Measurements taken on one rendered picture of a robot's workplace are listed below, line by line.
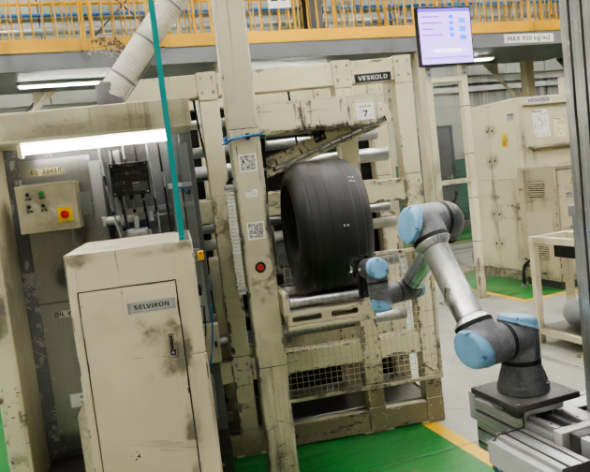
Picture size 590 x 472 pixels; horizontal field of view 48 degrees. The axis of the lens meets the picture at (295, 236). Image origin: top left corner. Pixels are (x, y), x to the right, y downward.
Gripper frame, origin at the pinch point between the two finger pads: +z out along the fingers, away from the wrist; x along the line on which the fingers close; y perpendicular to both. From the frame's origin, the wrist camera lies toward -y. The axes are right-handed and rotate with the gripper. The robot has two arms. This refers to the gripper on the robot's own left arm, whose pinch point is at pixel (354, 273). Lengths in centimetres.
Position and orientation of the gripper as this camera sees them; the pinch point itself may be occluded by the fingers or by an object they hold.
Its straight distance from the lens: 266.3
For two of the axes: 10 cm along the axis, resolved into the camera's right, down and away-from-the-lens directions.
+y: -1.4, -9.9, 0.3
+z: -1.6, 0.5, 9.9
